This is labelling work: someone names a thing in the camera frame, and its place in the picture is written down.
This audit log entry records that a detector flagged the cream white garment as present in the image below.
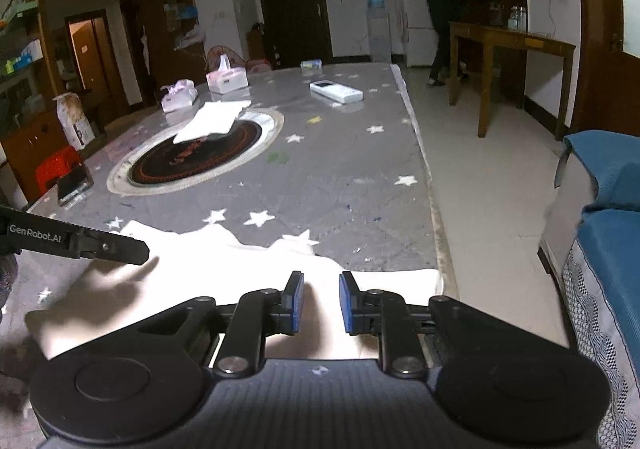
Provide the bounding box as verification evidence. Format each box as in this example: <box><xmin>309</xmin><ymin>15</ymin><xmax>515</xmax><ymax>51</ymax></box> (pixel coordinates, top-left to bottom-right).
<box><xmin>24</xmin><ymin>219</ymin><xmax>445</xmax><ymax>363</ymax></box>

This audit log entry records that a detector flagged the person in black clothes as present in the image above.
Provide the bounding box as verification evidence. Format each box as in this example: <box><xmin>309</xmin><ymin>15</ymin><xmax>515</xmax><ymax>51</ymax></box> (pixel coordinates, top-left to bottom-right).
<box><xmin>426</xmin><ymin>0</ymin><xmax>462</xmax><ymax>87</ymax></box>

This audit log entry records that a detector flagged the black smartphone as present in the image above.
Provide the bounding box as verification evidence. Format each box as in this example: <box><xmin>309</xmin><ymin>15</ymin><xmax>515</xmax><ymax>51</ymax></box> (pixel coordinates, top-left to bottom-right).
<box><xmin>56</xmin><ymin>164</ymin><xmax>93</xmax><ymax>206</ymax></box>

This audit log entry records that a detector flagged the red plastic stool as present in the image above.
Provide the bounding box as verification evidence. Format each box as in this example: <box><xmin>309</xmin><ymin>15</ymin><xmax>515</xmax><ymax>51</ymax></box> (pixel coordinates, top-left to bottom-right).
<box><xmin>35</xmin><ymin>146</ymin><xmax>82</xmax><ymax>195</ymax></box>

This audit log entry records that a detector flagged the dark wooden display cabinet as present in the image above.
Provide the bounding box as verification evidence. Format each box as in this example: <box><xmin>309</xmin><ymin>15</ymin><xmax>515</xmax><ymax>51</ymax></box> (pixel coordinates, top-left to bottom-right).
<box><xmin>1</xmin><ymin>0</ymin><xmax>204</xmax><ymax>204</ymax></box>

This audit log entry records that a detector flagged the round induction cooktop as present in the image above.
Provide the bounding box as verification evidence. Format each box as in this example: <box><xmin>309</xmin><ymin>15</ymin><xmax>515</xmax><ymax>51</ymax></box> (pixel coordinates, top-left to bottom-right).
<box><xmin>106</xmin><ymin>108</ymin><xmax>285</xmax><ymax>197</ymax></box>

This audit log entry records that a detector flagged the white paper bag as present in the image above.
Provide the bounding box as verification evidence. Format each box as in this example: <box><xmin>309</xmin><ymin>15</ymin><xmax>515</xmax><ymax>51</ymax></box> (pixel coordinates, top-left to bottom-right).
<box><xmin>54</xmin><ymin>93</ymin><xmax>96</xmax><ymax>151</ymax></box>

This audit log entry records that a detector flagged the pink wet wipes pack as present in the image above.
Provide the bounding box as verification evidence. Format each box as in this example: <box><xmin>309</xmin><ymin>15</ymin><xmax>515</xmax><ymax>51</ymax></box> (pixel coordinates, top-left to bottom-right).
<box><xmin>160</xmin><ymin>80</ymin><xmax>198</xmax><ymax>113</ymax></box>

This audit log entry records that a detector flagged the white paper on cooktop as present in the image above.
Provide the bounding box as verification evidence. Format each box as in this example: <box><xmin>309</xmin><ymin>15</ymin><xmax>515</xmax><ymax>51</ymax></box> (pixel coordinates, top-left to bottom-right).
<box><xmin>172</xmin><ymin>100</ymin><xmax>252</xmax><ymax>144</ymax></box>

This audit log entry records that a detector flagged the blue covered sofa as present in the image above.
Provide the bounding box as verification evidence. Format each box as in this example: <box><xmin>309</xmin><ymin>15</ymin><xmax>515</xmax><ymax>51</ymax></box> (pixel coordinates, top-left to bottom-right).
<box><xmin>538</xmin><ymin>131</ymin><xmax>639</xmax><ymax>448</ymax></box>

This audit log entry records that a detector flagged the white remote control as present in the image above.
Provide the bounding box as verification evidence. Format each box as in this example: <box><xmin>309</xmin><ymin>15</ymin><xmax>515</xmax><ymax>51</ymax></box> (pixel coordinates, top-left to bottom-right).
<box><xmin>309</xmin><ymin>81</ymin><xmax>363</xmax><ymax>105</ymax></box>

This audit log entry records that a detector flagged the small clear plastic box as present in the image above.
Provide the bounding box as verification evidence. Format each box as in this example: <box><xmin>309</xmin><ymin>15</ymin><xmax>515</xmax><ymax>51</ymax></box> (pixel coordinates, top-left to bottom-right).
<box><xmin>299</xmin><ymin>59</ymin><xmax>322</xmax><ymax>76</ymax></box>

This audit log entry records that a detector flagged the white refrigerator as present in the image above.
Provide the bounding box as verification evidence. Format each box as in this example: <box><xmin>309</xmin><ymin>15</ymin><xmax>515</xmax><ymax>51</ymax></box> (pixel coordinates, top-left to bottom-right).
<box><xmin>401</xmin><ymin>0</ymin><xmax>438</xmax><ymax>67</ymax></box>

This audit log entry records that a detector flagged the water dispenser with bottle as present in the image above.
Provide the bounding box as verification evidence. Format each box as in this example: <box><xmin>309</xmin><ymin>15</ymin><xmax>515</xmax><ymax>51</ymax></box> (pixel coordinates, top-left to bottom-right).
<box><xmin>367</xmin><ymin>0</ymin><xmax>392</xmax><ymax>64</ymax></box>

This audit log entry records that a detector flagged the dark wooden side table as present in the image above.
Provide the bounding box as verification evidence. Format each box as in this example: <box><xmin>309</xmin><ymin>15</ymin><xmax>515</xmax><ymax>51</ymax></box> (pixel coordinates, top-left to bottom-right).
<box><xmin>448</xmin><ymin>22</ymin><xmax>576</xmax><ymax>142</ymax></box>

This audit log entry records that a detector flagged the dark wooden door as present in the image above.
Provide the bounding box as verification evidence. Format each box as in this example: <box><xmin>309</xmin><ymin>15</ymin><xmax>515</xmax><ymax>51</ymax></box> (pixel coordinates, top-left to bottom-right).
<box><xmin>260</xmin><ymin>0</ymin><xmax>333</xmax><ymax>68</ymax></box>

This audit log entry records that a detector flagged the wooden door with glass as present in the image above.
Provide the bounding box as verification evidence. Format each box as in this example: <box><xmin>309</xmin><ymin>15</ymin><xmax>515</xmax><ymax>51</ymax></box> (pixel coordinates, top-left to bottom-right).
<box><xmin>572</xmin><ymin>0</ymin><xmax>639</xmax><ymax>136</ymax></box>

